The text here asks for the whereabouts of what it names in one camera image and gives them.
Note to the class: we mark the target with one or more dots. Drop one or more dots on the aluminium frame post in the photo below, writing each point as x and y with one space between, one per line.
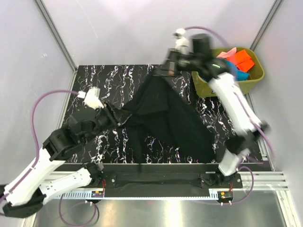
53 30
266 23

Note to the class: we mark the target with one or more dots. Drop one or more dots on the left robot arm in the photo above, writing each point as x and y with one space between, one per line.
29 192

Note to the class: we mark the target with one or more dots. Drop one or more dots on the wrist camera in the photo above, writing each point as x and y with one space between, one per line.
91 98
181 42

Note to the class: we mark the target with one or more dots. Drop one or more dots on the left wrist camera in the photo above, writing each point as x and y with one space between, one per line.
91 98

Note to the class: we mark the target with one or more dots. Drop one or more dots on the black t-shirt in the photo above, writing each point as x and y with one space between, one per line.
156 109

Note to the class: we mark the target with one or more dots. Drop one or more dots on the left aluminium frame post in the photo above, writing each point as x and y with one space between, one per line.
53 30

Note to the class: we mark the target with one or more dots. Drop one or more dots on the right aluminium frame post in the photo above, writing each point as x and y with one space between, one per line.
266 23

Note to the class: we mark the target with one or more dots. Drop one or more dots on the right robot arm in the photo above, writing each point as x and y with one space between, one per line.
196 55

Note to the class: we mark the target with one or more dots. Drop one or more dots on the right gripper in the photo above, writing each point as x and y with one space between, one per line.
169 64

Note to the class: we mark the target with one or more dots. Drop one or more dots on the blue t-shirt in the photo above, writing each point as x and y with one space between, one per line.
239 75

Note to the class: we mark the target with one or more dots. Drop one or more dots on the pink t-shirt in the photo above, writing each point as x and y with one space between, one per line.
227 54

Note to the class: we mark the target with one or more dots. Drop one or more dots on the black marbled table mat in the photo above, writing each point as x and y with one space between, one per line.
118 84

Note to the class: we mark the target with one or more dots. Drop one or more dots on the orange t-shirt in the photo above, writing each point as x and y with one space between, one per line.
242 60

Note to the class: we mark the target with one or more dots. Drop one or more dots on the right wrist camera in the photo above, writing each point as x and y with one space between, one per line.
181 42

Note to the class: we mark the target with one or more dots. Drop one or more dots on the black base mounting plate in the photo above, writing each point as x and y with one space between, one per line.
163 180

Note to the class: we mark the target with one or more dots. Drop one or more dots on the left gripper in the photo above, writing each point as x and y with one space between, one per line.
117 117

